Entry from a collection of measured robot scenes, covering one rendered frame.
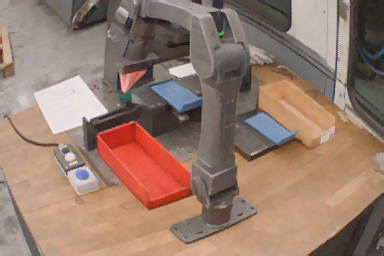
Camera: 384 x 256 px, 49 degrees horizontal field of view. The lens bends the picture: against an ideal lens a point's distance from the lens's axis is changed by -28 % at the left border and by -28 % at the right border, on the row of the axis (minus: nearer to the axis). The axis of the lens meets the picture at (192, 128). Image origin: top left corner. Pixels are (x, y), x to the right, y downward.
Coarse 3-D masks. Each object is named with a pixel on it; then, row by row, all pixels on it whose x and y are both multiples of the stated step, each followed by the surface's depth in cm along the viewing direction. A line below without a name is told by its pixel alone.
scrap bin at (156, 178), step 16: (128, 128) 139; (112, 144) 138; (128, 144) 141; (144, 144) 138; (160, 144) 132; (112, 160) 129; (128, 160) 135; (144, 160) 136; (160, 160) 133; (176, 160) 127; (128, 176) 123; (144, 176) 130; (160, 176) 131; (176, 176) 129; (144, 192) 119; (160, 192) 126; (176, 192) 122; (192, 192) 126
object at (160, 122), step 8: (200, 96) 148; (144, 112) 144; (152, 112) 141; (160, 112) 142; (184, 112) 154; (192, 112) 151; (200, 112) 150; (136, 120) 149; (144, 120) 145; (152, 120) 142; (160, 120) 144; (168, 120) 145; (200, 120) 152; (144, 128) 146; (152, 128) 143; (160, 128) 145; (168, 128) 146; (152, 136) 144
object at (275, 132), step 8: (248, 120) 149; (256, 120) 149; (264, 120) 149; (272, 120) 149; (256, 128) 146; (264, 128) 146; (272, 128) 146; (280, 128) 146; (272, 136) 143; (280, 136) 143; (288, 136) 139; (280, 144) 140
